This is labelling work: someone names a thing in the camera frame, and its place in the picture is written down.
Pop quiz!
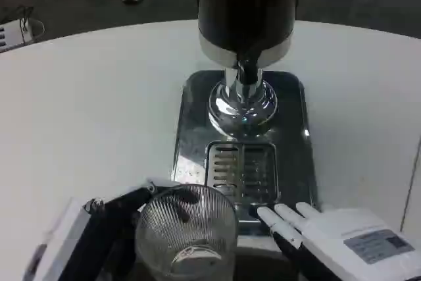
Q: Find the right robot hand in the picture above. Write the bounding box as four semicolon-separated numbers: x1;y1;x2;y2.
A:
249;201;421;281

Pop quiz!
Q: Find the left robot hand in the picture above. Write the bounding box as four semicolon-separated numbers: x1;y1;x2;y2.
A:
22;178;200;281

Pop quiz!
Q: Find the clear ribbed glass cup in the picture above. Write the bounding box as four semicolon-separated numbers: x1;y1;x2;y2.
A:
134;184;239;281

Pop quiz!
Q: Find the steel drip tray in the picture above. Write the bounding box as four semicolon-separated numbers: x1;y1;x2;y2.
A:
171;69;322;236

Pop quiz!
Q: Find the slotted steel drip grid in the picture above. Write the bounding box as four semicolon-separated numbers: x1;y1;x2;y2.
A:
203;140;280;204

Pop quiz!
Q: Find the white power strip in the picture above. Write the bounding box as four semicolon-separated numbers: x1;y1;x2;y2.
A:
0;19;35;54

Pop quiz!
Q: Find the black steel drink dispenser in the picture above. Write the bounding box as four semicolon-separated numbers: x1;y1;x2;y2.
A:
195;0;304;138

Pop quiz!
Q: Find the black cable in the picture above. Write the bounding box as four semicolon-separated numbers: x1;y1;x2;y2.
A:
0;5;45;44

